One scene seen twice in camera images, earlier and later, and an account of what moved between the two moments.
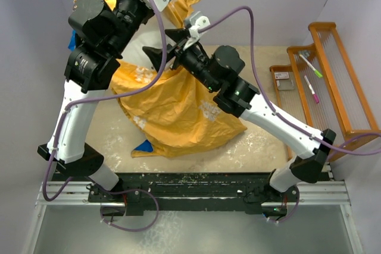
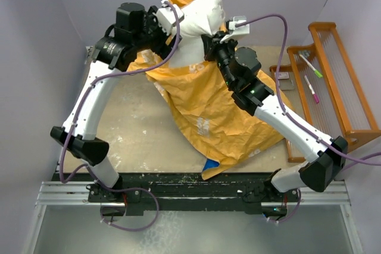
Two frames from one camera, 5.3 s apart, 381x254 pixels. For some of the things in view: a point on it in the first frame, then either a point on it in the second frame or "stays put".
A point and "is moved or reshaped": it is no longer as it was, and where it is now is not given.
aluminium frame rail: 78,193 stays put
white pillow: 150,35 is moved or reshaped
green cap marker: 317,72 stays put
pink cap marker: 312,90 stays put
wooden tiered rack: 319,87 stays put
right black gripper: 180,36 -> 214,41
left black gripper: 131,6 -> 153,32
